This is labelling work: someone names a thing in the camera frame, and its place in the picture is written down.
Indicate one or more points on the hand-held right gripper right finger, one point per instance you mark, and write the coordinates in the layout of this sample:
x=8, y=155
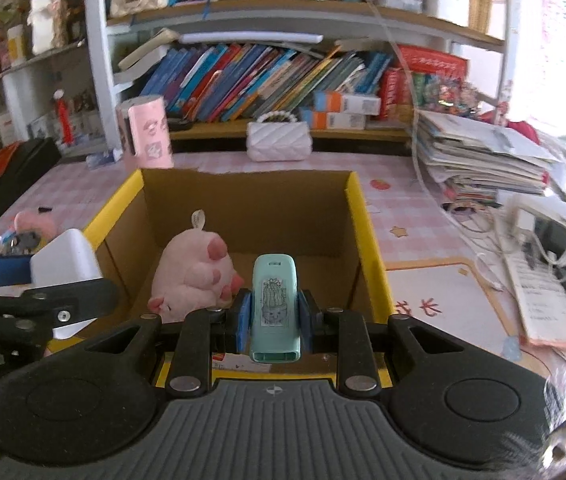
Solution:
x=305, y=321

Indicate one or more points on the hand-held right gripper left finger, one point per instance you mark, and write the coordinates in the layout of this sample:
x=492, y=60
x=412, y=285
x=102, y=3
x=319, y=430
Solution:
x=244, y=321

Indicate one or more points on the mint green hole punch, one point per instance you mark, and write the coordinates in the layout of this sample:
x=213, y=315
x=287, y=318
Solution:
x=275, y=310

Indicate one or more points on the white usb charger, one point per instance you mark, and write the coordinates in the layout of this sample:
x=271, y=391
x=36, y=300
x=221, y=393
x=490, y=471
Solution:
x=68, y=257

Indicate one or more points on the small white printed box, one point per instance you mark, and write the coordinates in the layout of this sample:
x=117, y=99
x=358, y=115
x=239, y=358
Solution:
x=235, y=364

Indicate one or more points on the pink pig plush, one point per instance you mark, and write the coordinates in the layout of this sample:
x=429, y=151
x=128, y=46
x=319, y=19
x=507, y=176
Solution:
x=188, y=270

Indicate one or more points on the yellow cardboard box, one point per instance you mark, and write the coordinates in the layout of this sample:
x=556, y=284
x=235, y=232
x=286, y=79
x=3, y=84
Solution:
x=243, y=210

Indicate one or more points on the black printer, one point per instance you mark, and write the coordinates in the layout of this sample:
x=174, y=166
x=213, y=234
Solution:
x=13, y=175

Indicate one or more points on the white spray bottle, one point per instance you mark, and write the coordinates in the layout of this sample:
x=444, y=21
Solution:
x=103, y=158

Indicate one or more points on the pink checked tablecloth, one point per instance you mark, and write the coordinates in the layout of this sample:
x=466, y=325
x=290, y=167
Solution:
x=413, y=200

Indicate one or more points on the white desk organiser boxes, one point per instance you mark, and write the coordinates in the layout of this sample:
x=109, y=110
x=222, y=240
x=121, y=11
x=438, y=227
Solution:
x=83, y=125

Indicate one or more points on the white side shelf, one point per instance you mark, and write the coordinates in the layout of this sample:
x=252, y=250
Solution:
x=18, y=100

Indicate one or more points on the white quilted purse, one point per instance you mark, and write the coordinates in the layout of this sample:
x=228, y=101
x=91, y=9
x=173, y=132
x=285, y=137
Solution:
x=278, y=142

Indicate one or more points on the pink cylindrical humidifier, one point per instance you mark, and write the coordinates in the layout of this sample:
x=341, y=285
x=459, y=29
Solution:
x=148, y=130

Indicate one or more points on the orange and white carton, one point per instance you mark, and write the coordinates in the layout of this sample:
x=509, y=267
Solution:
x=348, y=103
x=338, y=121

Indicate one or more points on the white jar yellow label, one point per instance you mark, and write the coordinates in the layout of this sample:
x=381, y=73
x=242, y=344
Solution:
x=17, y=45

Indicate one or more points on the white bookshelf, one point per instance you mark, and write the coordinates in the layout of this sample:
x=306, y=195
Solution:
x=98, y=60

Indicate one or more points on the paper booklet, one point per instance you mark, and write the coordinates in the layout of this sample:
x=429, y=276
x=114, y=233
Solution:
x=538, y=305

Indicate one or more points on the row of leaning books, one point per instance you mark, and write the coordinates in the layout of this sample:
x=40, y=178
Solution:
x=263, y=80

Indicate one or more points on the stack of papers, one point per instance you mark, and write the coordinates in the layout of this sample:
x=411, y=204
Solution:
x=483, y=155

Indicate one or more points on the white gift bag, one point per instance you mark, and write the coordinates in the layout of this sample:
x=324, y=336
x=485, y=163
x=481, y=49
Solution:
x=45, y=20

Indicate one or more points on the white power strip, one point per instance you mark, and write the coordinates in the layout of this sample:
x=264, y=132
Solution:
x=538, y=215

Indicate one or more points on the thick white book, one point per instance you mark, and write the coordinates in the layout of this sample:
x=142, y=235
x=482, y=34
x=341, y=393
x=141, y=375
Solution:
x=148, y=55

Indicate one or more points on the white light bar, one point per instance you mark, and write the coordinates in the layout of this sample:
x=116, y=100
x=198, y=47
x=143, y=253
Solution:
x=248, y=38

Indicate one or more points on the red printed box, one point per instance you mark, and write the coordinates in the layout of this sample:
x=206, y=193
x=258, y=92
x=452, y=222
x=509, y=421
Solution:
x=428, y=65

